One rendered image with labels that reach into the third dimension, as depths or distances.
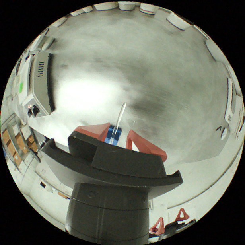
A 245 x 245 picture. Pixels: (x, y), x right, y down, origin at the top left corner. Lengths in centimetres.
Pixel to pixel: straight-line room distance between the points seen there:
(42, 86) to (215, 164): 138
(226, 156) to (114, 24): 124
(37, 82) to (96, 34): 18
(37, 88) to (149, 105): 27
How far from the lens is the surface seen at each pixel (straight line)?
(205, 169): 125
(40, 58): 27
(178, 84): 21
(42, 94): 25
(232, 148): 114
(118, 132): 19
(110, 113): 18
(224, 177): 113
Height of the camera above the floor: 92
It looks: 62 degrees down
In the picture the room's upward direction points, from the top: 176 degrees counter-clockwise
